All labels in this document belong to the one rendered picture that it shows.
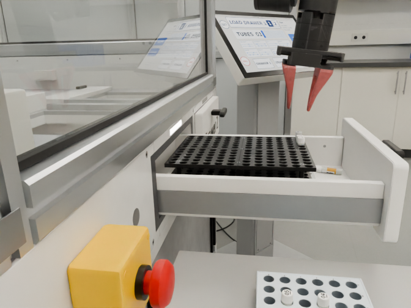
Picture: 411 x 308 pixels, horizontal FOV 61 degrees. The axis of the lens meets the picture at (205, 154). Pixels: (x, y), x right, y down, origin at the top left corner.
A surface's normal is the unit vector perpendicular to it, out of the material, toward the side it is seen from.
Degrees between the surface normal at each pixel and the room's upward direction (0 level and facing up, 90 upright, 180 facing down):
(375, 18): 90
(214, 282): 0
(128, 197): 90
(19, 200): 90
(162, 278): 55
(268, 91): 90
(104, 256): 0
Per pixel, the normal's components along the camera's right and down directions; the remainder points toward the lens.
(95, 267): -0.08, -0.77
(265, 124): 0.64, 0.21
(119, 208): 0.99, 0.03
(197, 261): -0.02, -0.96
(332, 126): -0.24, 0.29
